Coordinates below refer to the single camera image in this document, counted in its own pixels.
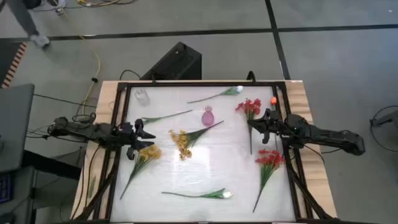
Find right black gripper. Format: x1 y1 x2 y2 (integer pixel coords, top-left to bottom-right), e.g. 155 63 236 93
247 108 289 145

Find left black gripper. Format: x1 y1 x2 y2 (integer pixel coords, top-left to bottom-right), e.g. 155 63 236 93
117 118 157 161

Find yellow artificial flower bunch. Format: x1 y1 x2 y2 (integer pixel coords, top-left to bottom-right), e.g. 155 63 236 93
169 120 224 161
119 144 162 200

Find red artificial flower bunch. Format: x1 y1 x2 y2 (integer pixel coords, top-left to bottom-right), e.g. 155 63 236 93
235 98 262 156
252 149 286 213

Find clear cut-glass vase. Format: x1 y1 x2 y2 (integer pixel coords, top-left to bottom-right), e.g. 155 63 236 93
134 89 150 106

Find white artificial tulip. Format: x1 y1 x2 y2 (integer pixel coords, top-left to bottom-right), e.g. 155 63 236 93
160 187 233 200
186 85 244 105

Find pink glass vase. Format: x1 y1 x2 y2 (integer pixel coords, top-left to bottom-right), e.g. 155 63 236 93
201 105 215 127

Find fallen green leaf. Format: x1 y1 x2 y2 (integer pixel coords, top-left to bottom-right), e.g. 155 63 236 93
88 175 97 199

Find black perforated box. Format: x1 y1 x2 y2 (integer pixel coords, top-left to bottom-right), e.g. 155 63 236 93
140 41 203 81

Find gray metal stand leg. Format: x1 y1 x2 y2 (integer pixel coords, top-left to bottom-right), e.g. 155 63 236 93
369 110 398 128

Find gray desk panel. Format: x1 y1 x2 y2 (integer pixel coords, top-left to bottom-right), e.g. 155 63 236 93
0 83 35 174

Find dark keyboard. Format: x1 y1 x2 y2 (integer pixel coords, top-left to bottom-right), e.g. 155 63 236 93
0 174 12 203

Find black mat with striped edge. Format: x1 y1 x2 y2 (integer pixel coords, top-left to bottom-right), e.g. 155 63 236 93
0 41 29 90

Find person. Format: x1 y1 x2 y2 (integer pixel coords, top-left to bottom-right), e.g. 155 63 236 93
6 0 67 49

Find black round base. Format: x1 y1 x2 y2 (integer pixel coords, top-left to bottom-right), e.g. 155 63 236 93
23 0 43 9

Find black metal table frame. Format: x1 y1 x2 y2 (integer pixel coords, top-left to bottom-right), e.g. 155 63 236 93
73 80 335 224

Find long yellow cable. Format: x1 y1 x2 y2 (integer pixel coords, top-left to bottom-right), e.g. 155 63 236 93
54 0 102 108

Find yellow cable coil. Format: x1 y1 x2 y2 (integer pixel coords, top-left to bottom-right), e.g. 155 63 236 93
76 0 121 7

